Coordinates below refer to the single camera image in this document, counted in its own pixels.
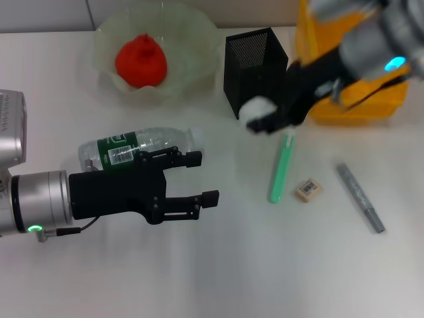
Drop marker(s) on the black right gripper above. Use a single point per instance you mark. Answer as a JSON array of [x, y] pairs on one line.
[[311, 83]]

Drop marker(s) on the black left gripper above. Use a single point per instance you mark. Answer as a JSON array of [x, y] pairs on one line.
[[116, 192]]

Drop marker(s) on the white paper ball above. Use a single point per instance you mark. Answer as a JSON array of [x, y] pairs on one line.
[[258, 107]]

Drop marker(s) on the green toothbrush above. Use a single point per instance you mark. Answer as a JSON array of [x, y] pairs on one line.
[[278, 175]]

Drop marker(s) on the beige eraser with barcode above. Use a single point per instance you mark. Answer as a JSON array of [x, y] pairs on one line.
[[308, 189]]

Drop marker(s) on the clear green-label water bottle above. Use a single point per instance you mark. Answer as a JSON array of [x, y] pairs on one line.
[[116, 149]]

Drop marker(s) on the grey marker pen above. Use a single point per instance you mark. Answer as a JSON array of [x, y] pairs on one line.
[[359, 195]]

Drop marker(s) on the red orange fruit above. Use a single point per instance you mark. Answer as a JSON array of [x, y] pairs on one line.
[[140, 64]]

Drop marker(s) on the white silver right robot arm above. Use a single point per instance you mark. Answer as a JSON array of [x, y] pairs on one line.
[[374, 49]]

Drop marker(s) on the black mesh pen holder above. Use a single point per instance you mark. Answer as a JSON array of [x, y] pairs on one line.
[[251, 66]]

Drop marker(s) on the translucent wavy fruit plate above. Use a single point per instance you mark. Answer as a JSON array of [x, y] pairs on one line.
[[192, 49]]

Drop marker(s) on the yellow plastic storage bin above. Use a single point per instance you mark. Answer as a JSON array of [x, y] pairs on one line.
[[364, 106]]

